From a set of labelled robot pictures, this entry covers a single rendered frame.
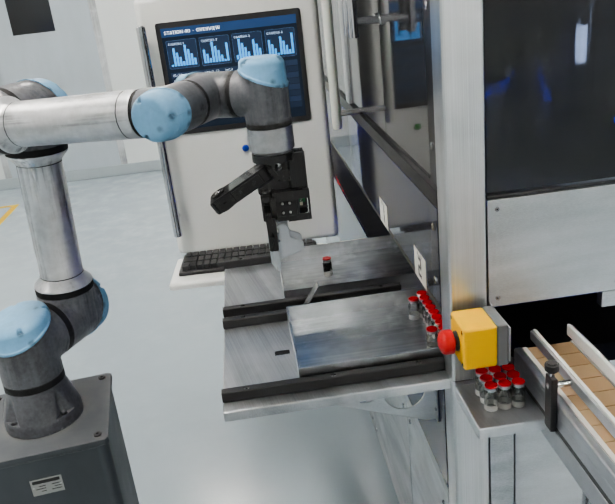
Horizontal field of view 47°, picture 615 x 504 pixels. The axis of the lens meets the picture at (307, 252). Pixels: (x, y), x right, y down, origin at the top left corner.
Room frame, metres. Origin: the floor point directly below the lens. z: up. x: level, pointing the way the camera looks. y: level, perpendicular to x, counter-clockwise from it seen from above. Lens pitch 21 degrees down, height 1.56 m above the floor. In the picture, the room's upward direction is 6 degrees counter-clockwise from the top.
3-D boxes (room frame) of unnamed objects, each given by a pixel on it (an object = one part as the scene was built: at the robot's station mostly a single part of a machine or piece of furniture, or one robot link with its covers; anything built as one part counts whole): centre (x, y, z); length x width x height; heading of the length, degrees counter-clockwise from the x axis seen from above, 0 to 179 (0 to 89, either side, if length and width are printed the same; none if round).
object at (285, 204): (1.16, 0.03, 1.24); 0.09 x 0.08 x 0.12; 94
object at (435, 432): (2.10, -0.16, 0.73); 1.98 x 0.01 x 0.25; 4
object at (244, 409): (1.40, -0.04, 0.87); 0.70 x 0.48 x 0.02; 4
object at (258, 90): (1.16, 0.04, 1.39); 0.09 x 0.08 x 0.11; 67
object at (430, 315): (1.25, -0.23, 0.90); 0.18 x 0.02 x 0.05; 4
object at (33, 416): (1.23, 0.56, 0.84); 0.15 x 0.15 x 0.10
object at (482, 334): (0.99, -0.26, 1.00); 0.08 x 0.07 x 0.07; 94
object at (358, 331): (1.24, -0.12, 0.90); 0.34 x 0.26 x 0.04; 94
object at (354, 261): (1.58, -0.10, 0.90); 0.34 x 0.26 x 0.04; 94
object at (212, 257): (1.93, 0.17, 0.82); 0.40 x 0.14 x 0.02; 90
